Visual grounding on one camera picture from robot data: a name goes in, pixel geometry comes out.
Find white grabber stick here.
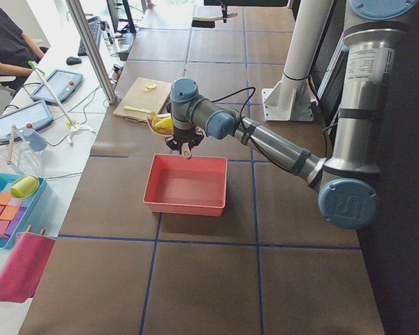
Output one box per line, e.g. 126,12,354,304
29,61,96,147

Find far teach pendant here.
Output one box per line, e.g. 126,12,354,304
30,69,83,105

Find pink cloth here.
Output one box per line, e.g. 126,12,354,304
0,232,56,303

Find black computer mouse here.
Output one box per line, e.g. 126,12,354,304
66,57,82,66

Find light blue storage tray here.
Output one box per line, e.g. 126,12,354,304
0,173,47,249

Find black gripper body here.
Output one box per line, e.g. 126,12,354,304
165,129,204,155

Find teach pendant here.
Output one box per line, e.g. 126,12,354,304
0,100,53,143
30,69,83,105

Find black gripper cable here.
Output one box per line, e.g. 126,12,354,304
209,86,287,168

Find wooden cup rack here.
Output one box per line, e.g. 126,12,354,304
6,124,43,176

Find near teach pendant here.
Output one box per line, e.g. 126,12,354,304
0,100,53,143

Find blue cup on rack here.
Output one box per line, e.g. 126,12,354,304
22,128,47,152

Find yellow plastic knife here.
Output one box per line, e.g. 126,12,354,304
124,105,153,114

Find yellow plastic cup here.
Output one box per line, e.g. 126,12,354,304
9,175,39,199

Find coloured toy blocks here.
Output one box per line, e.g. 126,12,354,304
0,190,27,239

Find pink plastic bin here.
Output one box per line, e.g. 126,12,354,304
143,154,228,216

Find seated person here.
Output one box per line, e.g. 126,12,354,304
0,7,45,89

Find white mounting post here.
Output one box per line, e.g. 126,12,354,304
262,0,334,121

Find wooden cutting board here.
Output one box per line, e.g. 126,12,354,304
113,77,172,121

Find yellow toy corn cob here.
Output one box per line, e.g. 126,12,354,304
151,117,173,135

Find wooden hand brush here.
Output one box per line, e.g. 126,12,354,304
191,12,237,29

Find aluminium frame profile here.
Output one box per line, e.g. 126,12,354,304
66,0,117,105

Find yellow lemon slice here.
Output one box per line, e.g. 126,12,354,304
142,82,157,92

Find black keyboard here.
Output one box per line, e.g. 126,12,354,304
77,20,102,57

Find beige plastic dustpan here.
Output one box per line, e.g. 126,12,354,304
147,112,192,159

